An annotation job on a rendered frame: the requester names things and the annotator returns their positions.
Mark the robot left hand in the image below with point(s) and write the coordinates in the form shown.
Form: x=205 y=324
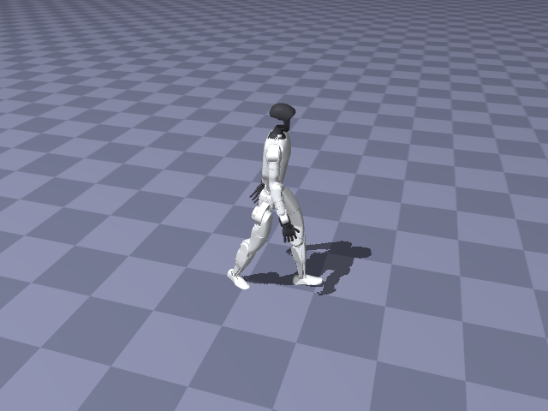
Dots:
x=258 y=190

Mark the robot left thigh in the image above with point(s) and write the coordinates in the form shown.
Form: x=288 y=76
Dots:
x=295 y=215

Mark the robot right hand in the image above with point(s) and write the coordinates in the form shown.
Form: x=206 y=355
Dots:
x=288 y=230

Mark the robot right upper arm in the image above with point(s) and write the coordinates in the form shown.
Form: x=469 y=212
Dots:
x=273 y=158

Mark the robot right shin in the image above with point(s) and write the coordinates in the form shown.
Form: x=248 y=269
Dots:
x=243 y=258

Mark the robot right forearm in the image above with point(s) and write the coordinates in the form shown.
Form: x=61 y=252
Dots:
x=279 y=204

